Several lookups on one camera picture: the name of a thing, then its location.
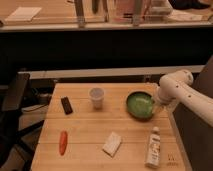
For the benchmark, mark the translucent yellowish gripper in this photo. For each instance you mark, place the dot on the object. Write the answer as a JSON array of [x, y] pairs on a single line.
[[157, 109]]

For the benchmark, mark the green ceramic bowl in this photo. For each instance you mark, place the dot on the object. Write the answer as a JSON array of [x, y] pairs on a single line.
[[140, 105]]

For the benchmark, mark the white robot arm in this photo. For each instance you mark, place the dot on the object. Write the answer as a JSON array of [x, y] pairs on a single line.
[[177, 85]]

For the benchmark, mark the white plastic bottle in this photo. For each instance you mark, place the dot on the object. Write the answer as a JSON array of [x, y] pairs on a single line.
[[153, 149]]

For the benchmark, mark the white sponge block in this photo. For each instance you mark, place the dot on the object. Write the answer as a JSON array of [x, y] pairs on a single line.
[[112, 144]]

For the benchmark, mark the white paper cup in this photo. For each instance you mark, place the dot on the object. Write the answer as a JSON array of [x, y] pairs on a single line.
[[97, 97]]

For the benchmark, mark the black rectangular bar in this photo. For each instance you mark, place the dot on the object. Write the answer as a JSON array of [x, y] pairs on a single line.
[[66, 105]]

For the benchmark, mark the orange carrot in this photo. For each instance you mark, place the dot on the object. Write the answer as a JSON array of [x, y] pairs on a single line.
[[63, 142]]

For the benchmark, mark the black chair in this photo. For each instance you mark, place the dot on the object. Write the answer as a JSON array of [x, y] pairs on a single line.
[[10, 112]]

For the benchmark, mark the white book on shelf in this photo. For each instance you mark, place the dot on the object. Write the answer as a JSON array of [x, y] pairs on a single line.
[[23, 14]]

